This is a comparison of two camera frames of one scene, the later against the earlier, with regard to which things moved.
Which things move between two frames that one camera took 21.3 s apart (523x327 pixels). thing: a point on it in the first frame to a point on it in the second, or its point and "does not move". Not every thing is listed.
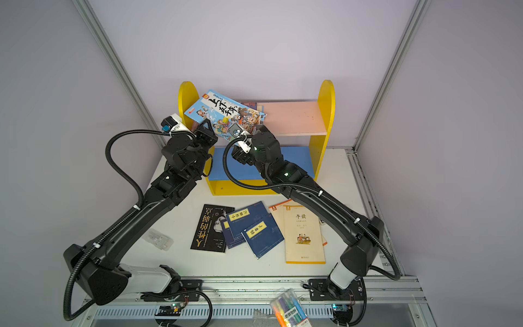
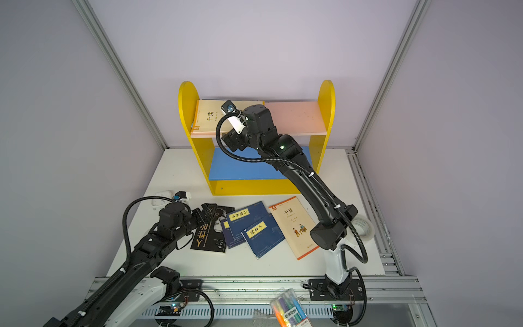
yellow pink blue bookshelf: (304, 129) does not move
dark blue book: (263, 235) does not move
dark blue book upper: (240, 220) does not move
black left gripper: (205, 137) to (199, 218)
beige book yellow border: (303, 236) to (209, 112)
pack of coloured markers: (289, 310) does not move
